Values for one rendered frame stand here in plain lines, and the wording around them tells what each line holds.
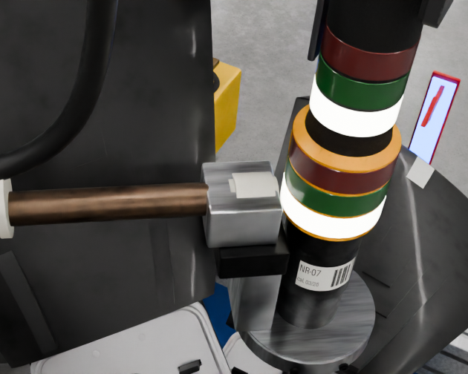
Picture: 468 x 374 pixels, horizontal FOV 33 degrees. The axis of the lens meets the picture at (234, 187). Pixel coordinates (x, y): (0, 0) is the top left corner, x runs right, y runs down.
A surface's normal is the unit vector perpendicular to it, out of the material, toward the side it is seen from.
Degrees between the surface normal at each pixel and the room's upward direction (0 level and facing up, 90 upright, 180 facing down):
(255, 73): 0
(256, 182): 7
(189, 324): 54
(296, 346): 0
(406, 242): 14
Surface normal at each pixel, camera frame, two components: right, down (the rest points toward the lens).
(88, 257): 0.09, 0.14
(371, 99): 0.08, 0.72
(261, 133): 0.08, -0.70
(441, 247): 0.40, -0.63
